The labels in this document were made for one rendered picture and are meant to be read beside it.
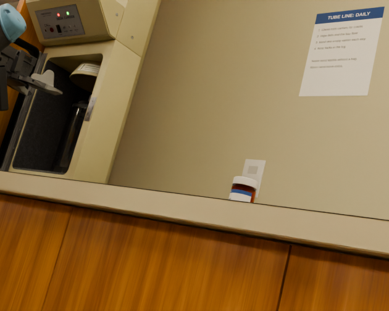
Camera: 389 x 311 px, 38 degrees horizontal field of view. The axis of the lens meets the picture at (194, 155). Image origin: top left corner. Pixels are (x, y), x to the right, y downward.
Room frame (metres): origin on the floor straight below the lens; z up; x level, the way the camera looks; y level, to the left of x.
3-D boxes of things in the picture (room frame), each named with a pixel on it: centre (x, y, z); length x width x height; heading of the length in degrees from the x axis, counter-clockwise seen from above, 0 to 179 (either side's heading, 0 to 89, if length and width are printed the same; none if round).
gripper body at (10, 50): (1.43, 0.54, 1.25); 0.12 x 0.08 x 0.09; 140
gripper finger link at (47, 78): (1.47, 0.43, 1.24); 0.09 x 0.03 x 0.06; 106
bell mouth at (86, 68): (1.65, 0.34, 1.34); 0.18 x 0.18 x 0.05
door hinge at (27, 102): (1.67, 0.53, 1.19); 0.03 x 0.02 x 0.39; 50
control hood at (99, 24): (1.54, 0.45, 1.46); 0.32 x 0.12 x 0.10; 50
